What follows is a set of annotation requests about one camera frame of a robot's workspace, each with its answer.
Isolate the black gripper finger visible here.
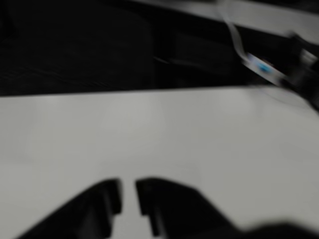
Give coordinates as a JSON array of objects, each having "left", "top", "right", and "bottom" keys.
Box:
[
  {"left": 135, "top": 176, "right": 319, "bottom": 239},
  {"left": 17, "top": 177, "right": 124, "bottom": 239}
]

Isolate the white device with blue light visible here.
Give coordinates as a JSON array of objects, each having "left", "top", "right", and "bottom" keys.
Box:
[{"left": 242, "top": 51, "right": 288, "bottom": 87}]

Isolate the grey table with dark frame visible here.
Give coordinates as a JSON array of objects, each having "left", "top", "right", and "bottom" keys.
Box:
[{"left": 134, "top": 0, "right": 319, "bottom": 44}]

